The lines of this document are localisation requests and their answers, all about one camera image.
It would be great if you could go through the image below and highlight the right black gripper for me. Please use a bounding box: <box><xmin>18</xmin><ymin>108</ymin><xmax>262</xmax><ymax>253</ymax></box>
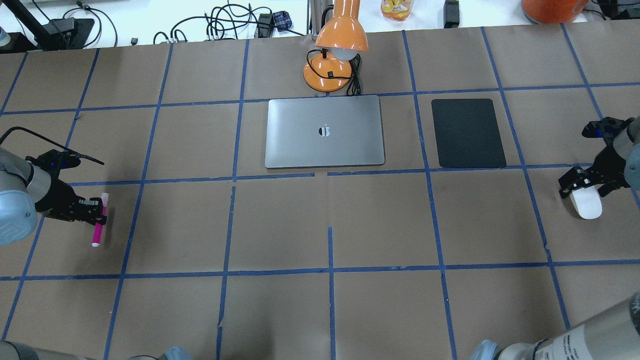
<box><xmin>558</xmin><ymin>167</ymin><xmax>624</xmax><ymax>199</ymax></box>

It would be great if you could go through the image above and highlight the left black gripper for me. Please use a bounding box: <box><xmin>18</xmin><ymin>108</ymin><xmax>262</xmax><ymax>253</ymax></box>
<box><xmin>46</xmin><ymin>197</ymin><xmax>108</xmax><ymax>226</ymax></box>

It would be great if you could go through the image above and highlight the white computer mouse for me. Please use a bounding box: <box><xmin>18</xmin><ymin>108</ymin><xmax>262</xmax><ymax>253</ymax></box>
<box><xmin>569</xmin><ymin>186</ymin><xmax>602</xmax><ymax>220</ymax></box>

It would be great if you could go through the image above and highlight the pink marker pen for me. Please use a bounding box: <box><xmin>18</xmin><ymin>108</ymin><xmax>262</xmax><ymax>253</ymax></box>
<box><xmin>91</xmin><ymin>193</ymin><xmax>110</xmax><ymax>248</ymax></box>

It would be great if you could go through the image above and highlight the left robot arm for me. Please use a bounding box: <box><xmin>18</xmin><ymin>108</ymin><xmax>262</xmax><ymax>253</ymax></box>
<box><xmin>0</xmin><ymin>148</ymin><xmax>108</xmax><ymax>246</ymax></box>

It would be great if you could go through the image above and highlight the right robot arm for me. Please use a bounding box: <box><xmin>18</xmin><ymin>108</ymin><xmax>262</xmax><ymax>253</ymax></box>
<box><xmin>470</xmin><ymin>117</ymin><xmax>640</xmax><ymax>360</ymax></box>

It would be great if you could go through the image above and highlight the black mousepad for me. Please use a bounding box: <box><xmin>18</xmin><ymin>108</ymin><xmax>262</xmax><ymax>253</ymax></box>
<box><xmin>430</xmin><ymin>98</ymin><xmax>506</xmax><ymax>169</ymax></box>

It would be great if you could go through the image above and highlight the silver laptop notebook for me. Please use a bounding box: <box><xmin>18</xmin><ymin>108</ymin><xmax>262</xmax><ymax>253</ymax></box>
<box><xmin>263</xmin><ymin>95</ymin><xmax>386</xmax><ymax>169</ymax></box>

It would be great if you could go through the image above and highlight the orange bucket with lid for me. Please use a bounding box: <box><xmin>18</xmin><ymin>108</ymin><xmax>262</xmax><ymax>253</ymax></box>
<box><xmin>520</xmin><ymin>0</ymin><xmax>589</xmax><ymax>24</ymax></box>

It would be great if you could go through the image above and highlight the black power brick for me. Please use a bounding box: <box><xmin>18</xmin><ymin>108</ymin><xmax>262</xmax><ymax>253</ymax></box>
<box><xmin>443</xmin><ymin>0</ymin><xmax>461</xmax><ymax>28</ymax></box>

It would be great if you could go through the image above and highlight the yellow drink bottle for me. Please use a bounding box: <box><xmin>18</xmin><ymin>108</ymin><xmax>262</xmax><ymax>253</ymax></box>
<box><xmin>380</xmin><ymin>0</ymin><xmax>414</xmax><ymax>22</ymax></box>

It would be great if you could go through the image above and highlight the orange desk lamp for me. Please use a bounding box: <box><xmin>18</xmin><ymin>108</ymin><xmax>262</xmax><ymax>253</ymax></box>
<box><xmin>302</xmin><ymin>0</ymin><xmax>370</xmax><ymax>93</ymax></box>

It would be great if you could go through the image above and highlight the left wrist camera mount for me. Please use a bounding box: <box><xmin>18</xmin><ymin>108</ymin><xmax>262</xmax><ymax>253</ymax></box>
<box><xmin>25</xmin><ymin>149</ymin><xmax>82</xmax><ymax>174</ymax></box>

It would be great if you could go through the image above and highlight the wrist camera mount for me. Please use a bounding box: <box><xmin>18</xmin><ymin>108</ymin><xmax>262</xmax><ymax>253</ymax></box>
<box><xmin>582</xmin><ymin>117</ymin><xmax>635</xmax><ymax>147</ymax></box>
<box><xmin>25</xmin><ymin>149</ymin><xmax>82</xmax><ymax>174</ymax></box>

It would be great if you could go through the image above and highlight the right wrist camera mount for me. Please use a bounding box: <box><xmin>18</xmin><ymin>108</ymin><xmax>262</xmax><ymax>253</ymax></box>
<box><xmin>582</xmin><ymin>117</ymin><xmax>635</xmax><ymax>147</ymax></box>

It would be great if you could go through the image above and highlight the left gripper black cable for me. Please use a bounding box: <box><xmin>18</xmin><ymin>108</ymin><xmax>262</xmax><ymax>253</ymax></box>
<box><xmin>0</xmin><ymin>126</ymin><xmax>106</xmax><ymax>166</ymax></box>

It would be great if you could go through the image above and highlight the lamp power cable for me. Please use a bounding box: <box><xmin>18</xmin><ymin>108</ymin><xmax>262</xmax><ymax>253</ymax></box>
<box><xmin>320</xmin><ymin>55</ymin><xmax>363</xmax><ymax>97</ymax></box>

